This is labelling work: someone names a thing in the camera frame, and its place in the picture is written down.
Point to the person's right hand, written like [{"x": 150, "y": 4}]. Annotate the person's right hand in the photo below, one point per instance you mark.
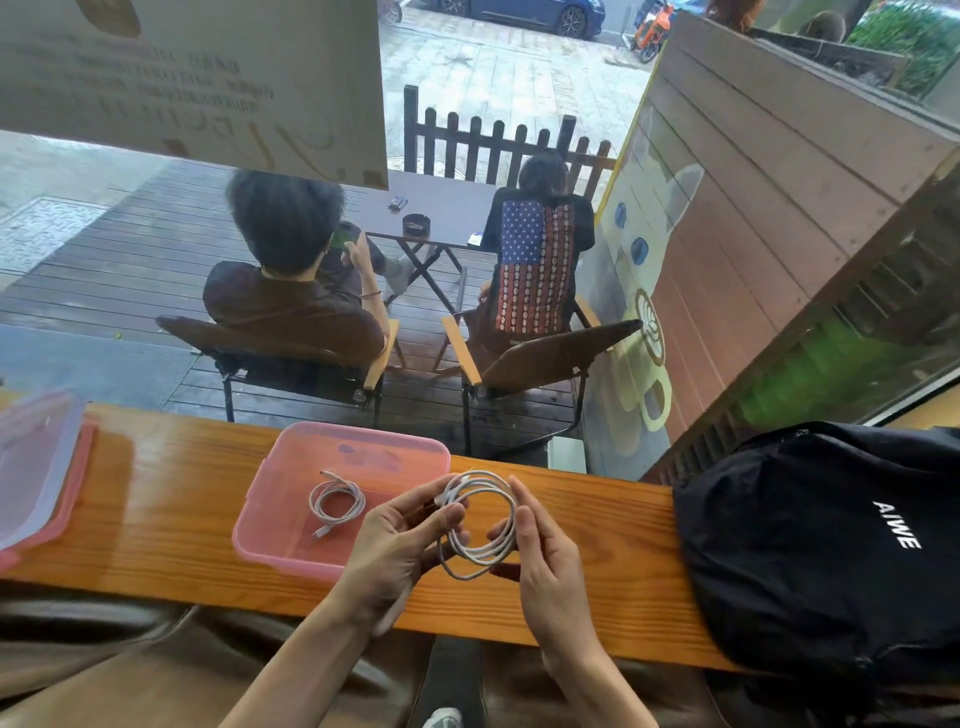
[{"x": 555, "y": 592}]

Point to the person's left hand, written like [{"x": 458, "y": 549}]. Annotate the person's left hand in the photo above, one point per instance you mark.
[{"x": 382, "y": 551}]

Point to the person's right thumb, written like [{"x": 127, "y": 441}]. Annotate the person's right thumb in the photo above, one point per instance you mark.
[{"x": 525, "y": 510}]

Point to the person's left thumb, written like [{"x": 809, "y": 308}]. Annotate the person's left thumb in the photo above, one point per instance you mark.
[{"x": 441, "y": 525}]

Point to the person's right forearm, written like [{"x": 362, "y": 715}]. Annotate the person's right forearm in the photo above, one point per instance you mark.
[{"x": 600, "y": 690}]

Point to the person's left forearm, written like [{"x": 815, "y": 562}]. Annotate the person's left forearm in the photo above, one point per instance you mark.
[{"x": 300, "y": 667}]

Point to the small white box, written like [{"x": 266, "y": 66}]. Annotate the small white box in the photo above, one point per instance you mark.
[{"x": 567, "y": 455}]

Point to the brown folding chair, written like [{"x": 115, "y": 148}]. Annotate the brown folding chair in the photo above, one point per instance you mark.
[
  {"x": 540, "y": 360},
  {"x": 247, "y": 352}
]

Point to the pink plastic container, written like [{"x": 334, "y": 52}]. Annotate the pink plastic container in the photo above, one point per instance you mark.
[{"x": 285, "y": 510}]

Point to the white shoe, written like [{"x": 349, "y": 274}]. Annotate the white shoe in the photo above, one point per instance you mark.
[{"x": 444, "y": 718}]

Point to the person's right leg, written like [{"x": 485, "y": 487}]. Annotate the person's right leg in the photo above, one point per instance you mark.
[{"x": 690, "y": 694}]

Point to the person's leg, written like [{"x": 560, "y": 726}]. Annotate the person's leg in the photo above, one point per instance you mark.
[
  {"x": 135, "y": 660},
  {"x": 690, "y": 694}
]

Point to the cat window sticker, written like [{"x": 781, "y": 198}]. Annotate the cat window sticker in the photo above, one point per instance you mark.
[{"x": 645, "y": 247}]

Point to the black backpack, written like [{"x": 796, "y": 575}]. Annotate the black backpack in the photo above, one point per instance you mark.
[{"x": 817, "y": 555}]

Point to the black ashtray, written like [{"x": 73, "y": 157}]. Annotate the black ashtray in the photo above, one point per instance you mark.
[{"x": 416, "y": 225}]

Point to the green phone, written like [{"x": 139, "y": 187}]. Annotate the green phone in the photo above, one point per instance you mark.
[{"x": 343, "y": 238}]

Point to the dark folding table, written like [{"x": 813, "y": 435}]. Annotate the dark folding table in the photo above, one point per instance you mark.
[{"x": 442, "y": 202}]

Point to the person's left leg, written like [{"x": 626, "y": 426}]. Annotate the person's left leg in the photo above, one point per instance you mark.
[{"x": 135, "y": 660}]

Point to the dark wooden fence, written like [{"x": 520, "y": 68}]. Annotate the dark wooden fence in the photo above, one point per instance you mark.
[{"x": 450, "y": 146}]

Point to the wooden planter box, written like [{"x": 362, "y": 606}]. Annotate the wooden planter box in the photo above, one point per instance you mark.
[{"x": 765, "y": 187}]

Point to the clear lid with pink rim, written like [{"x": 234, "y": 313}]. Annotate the clear lid with pink rim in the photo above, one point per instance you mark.
[{"x": 34, "y": 465}]

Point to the orange scooter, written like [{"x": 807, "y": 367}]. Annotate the orange scooter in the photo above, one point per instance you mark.
[{"x": 649, "y": 30}]

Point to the blue car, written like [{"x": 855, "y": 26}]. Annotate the blue car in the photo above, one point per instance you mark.
[{"x": 525, "y": 11}]

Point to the white paper window sign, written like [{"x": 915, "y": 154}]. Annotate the white paper window sign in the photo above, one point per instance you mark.
[{"x": 195, "y": 75}]

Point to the green plants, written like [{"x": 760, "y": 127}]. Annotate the green plants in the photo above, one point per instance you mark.
[{"x": 911, "y": 37}]

